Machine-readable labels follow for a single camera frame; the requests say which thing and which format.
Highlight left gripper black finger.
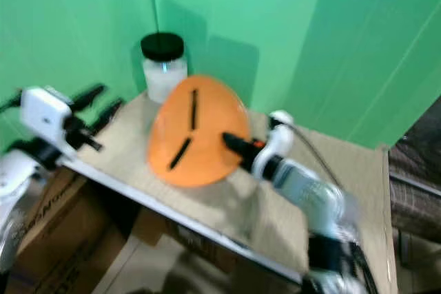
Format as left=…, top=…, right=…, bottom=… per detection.
left=91, top=98, right=126, bottom=132
left=72, top=84, right=108, bottom=106

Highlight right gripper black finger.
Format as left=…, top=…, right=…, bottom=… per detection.
left=222, top=132, right=249, bottom=158

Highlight orange plastic plate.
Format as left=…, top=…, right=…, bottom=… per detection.
left=147, top=75, right=251, bottom=188

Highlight beige burlap table mat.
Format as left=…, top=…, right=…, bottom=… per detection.
left=65, top=91, right=311, bottom=275

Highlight long black stick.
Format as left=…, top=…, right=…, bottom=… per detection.
left=190, top=89, right=198, bottom=132

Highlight short black stick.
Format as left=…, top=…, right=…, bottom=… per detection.
left=168, top=138, right=192, bottom=171

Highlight clear jar with black lid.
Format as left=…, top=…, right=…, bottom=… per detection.
left=141, top=32, right=188, bottom=105

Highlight brown printed cardboard box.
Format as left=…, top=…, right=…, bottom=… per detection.
left=10, top=169, right=140, bottom=294

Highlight dark brown cardboard box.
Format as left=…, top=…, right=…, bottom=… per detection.
left=130, top=204, right=249, bottom=277

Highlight dark plaid fabric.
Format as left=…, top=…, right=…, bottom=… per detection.
left=388, top=98, right=441, bottom=294

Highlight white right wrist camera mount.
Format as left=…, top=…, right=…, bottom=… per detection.
left=252, top=110, right=296, bottom=180

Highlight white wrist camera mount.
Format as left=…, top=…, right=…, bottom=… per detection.
left=19, top=86, right=74, bottom=145
left=252, top=110, right=296, bottom=180

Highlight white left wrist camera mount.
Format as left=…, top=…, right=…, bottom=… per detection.
left=19, top=86, right=74, bottom=145

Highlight grey right arm cable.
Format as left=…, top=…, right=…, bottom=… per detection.
left=289, top=123, right=345, bottom=186

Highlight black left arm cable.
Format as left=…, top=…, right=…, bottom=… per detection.
left=0, top=90, right=23, bottom=113

